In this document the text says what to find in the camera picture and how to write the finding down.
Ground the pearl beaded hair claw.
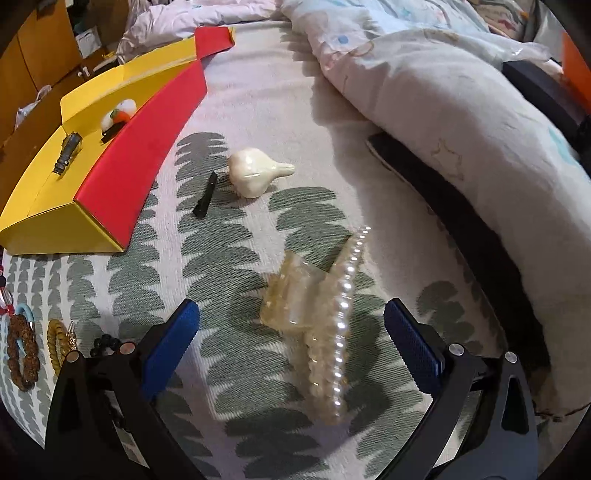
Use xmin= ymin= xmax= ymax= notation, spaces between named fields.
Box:
xmin=259 ymin=226 xmax=372 ymax=428

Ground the wooden cabinet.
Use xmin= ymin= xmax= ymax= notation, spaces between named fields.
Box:
xmin=0 ymin=0 xmax=134 ymax=158

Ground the white orange pom-pom hair clip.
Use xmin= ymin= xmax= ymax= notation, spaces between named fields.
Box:
xmin=100 ymin=98 xmax=138 ymax=139

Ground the light blue hair tie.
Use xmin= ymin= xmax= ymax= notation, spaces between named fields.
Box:
xmin=16 ymin=304 xmax=37 ymax=334

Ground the black strap wristwatch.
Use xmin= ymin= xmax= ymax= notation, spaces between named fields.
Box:
xmin=52 ymin=131 xmax=84 ymax=176

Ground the cream garlic charm hair clip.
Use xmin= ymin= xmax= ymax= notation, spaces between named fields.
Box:
xmin=193 ymin=147 xmax=296 ymax=217

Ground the pastel printed quilt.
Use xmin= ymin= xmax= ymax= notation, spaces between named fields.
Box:
xmin=281 ymin=0 xmax=591 ymax=416

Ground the black rounded bar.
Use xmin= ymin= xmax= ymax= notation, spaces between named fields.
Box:
xmin=501 ymin=60 xmax=583 ymax=134

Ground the yellow and red cardboard box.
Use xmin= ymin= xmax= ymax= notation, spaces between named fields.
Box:
xmin=0 ymin=25 xmax=236 ymax=256

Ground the orange object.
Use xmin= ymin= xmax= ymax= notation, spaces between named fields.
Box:
xmin=561 ymin=32 xmax=591 ymax=107

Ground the yellow coil hair tie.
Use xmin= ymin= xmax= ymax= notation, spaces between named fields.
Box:
xmin=46 ymin=319 xmax=79 ymax=377

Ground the pink blanket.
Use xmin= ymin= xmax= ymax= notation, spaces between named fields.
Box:
xmin=117 ymin=0 xmax=296 ymax=63

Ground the brown bead bracelet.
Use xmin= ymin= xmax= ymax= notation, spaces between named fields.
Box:
xmin=6 ymin=313 xmax=40 ymax=391

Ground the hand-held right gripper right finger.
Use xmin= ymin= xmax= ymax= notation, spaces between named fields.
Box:
xmin=383 ymin=298 xmax=541 ymax=480

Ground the white box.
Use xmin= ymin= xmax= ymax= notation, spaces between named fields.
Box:
xmin=76 ymin=28 xmax=109 ymax=58

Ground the white plastic bag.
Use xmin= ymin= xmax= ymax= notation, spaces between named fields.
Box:
xmin=16 ymin=85 xmax=51 ymax=126

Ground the black bead bracelet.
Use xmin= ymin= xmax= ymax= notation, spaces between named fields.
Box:
xmin=90 ymin=336 xmax=122 ymax=359

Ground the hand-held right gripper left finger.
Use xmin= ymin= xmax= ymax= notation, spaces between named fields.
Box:
xmin=44 ymin=298 xmax=201 ymax=480

